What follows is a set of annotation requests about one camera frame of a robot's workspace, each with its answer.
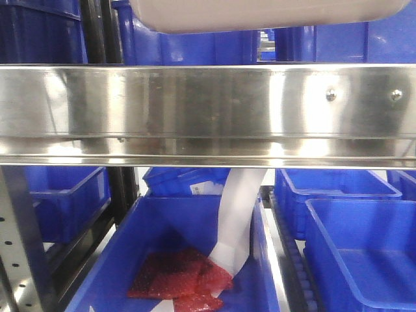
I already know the blue bin with red bags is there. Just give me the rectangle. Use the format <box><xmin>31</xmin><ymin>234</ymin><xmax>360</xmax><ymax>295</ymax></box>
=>
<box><xmin>66</xmin><ymin>196</ymin><xmax>280</xmax><ymax>311</ymax></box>

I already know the red bubble wrap bag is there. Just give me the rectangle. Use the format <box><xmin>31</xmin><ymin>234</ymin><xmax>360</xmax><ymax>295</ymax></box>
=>
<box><xmin>127</xmin><ymin>248</ymin><xmax>233</xmax><ymax>311</ymax></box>

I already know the white paper strip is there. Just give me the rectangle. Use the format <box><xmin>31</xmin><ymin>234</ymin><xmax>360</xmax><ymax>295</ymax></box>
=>
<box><xmin>209</xmin><ymin>168</ymin><xmax>267</xmax><ymax>277</ymax></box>

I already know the blue bin lower centre back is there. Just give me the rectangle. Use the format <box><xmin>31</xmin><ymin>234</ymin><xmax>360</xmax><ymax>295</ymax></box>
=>
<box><xmin>143</xmin><ymin>167</ymin><xmax>230</xmax><ymax>197</ymax></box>

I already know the white plastic lidded bin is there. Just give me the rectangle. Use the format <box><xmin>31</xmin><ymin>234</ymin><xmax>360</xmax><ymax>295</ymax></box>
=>
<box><xmin>129</xmin><ymin>0</ymin><xmax>408</xmax><ymax>34</ymax></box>

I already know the blue bin upper right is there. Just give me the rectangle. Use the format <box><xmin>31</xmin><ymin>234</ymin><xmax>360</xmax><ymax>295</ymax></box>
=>
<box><xmin>274</xmin><ymin>1</ymin><xmax>415</xmax><ymax>64</ymax></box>

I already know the black roller track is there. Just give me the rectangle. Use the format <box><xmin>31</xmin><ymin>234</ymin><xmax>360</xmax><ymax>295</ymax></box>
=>
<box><xmin>266</xmin><ymin>190</ymin><xmax>319</xmax><ymax>311</ymax></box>

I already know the stainless steel shelf rail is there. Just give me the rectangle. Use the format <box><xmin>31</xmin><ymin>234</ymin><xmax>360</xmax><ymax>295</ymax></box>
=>
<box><xmin>1</xmin><ymin>64</ymin><xmax>415</xmax><ymax>170</ymax></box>

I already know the blue bin lower right front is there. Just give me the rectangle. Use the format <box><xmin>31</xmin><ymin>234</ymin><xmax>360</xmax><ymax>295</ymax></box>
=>
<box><xmin>304</xmin><ymin>200</ymin><xmax>415</xmax><ymax>311</ymax></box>

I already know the blue bin lower left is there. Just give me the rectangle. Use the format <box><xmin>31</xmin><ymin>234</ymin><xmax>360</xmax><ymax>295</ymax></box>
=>
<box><xmin>25</xmin><ymin>166</ymin><xmax>111</xmax><ymax>244</ymax></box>

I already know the dark blue bin upper left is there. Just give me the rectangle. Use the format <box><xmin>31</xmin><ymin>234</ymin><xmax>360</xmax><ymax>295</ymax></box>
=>
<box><xmin>1</xmin><ymin>1</ymin><xmax>88</xmax><ymax>64</ymax></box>

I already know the blue bin lower right back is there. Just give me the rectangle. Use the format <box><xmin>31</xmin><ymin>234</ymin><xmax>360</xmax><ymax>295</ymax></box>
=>
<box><xmin>274</xmin><ymin>168</ymin><xmax>402</xmax><ymax>241</ymax></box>

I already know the perforated steel shelf upright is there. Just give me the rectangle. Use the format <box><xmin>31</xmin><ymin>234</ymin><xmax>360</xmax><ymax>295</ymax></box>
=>
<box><xmin>1</xmin><ymin>166</ymin><xmax>58</xmax><ymax>311</ymax></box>

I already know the blue bin upper centre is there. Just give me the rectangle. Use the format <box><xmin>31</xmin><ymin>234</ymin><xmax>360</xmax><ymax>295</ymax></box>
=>
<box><xmin>111</xmin><ymin>1</ymin><xmax>259</xmax><ymax>66</ymax></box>

